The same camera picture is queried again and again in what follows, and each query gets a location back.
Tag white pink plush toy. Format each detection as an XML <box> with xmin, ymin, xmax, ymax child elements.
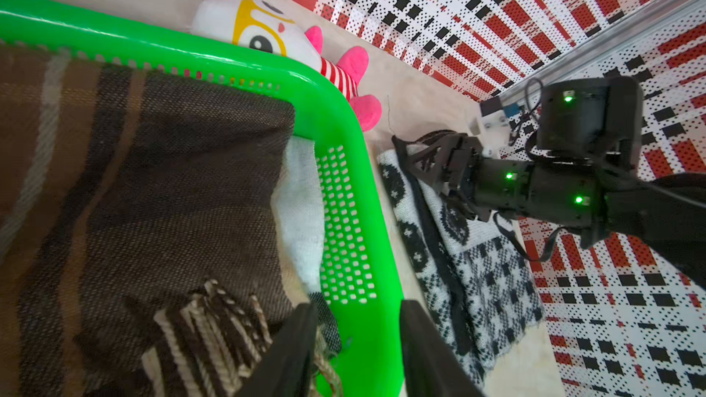
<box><xmin>191</xmin><ymin>0</ymin><xmax>382</xmax><ymax>132</ymax></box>

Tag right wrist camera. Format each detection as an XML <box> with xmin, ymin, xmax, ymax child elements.
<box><xmin>470</xmin><ymin>96</ymin><xmax>520</xmax><ymax>158</ymax></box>

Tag green plastic basket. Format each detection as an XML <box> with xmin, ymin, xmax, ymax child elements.
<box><xmin>1</xmin><ymin>0</ymin><xmax>404</xmax><ymax>396</ymax></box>

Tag black white patterned scarf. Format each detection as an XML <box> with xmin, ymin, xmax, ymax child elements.
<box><xmin>377</xmin><ymin>138</ymin><xmax>544</xmax><ymax>385</ymax></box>

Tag brown plaid fringed scarf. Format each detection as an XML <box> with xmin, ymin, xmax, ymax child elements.
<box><xmin>1</xmin><ymin>47</ymin><xmax>311</xmax><ymax>396</ymax></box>

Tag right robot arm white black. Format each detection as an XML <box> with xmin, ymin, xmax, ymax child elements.
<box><xmin>395</xmin><ymin>75</ymin><xmax>705</xmax><ymax>286</ymax></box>

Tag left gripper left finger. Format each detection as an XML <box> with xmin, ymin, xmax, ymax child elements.
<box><xmin>236</xmin><ymin>303</ymin><xmax>317</xmax><ymax>397</ymax></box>

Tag grey black white checked scarf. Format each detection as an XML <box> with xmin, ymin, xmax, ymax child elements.
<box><xmin>271</xmin><ymin>136</ymin><xmax>342</xmax><ymax>358</ymax></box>

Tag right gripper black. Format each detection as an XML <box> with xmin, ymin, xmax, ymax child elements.
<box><xmin>393</xmin><ymin>133</ymin><xmax>532</xmax><ymax>222</ymax></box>

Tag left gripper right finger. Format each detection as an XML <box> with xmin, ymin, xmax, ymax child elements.
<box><xmin>399</xmin><ymin>300</ymin><xmax>484</xmax><ymax>397</ymax></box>

